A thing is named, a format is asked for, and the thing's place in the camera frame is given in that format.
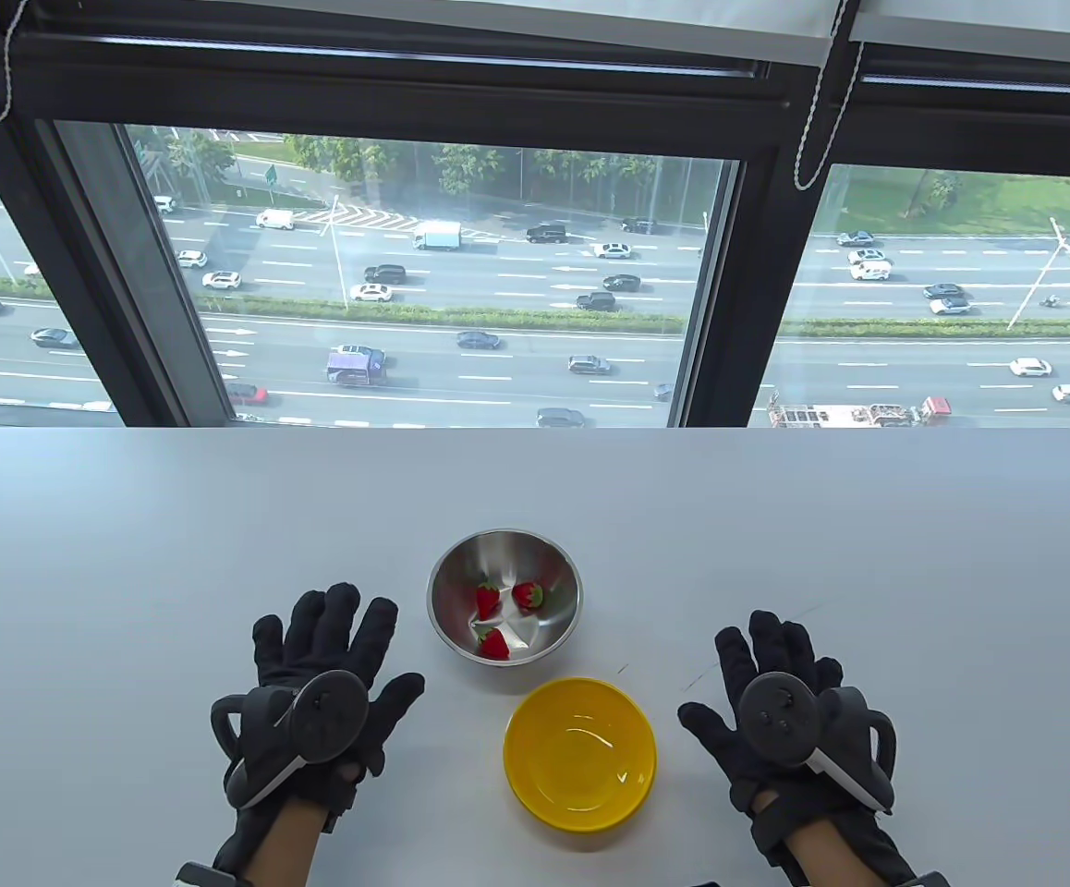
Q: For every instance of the person's left hand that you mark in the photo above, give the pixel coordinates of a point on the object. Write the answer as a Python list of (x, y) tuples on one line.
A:
[(341, 628)]

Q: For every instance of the person's right hand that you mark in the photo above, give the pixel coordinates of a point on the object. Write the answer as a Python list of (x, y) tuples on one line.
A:
[(761, 647)]

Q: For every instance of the red strawberry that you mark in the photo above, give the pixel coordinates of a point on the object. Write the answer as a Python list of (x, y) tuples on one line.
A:
[(528, 596), (494, 645), (488, 601)]

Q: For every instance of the stainless steel mixing bowl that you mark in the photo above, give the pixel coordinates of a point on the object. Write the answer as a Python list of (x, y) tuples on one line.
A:
[(544, 637)]

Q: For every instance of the yellow plastic bowl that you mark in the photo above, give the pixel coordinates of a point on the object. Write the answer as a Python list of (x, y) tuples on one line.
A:
[(581, 753)]

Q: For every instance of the person's right forearm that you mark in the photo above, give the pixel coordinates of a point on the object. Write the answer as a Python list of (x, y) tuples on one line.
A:
[(821, 850)]

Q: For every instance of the person's left forearm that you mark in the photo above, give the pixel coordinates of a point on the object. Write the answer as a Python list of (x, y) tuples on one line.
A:
[(281, 845)]

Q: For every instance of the black tracking controller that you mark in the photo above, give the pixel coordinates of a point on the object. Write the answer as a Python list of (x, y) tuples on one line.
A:
[(332, 716), (780, 716)]

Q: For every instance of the grey wrist-worn camera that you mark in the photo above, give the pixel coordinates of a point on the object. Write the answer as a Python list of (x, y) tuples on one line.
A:
[(193, 874), (928, 880)]

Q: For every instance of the black window frame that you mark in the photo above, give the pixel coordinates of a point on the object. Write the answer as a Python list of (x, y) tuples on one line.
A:
[(406, 83)]

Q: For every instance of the white roller blind rail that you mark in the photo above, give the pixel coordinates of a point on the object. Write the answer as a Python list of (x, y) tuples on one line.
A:
[(1006, 37), (729, 23)]

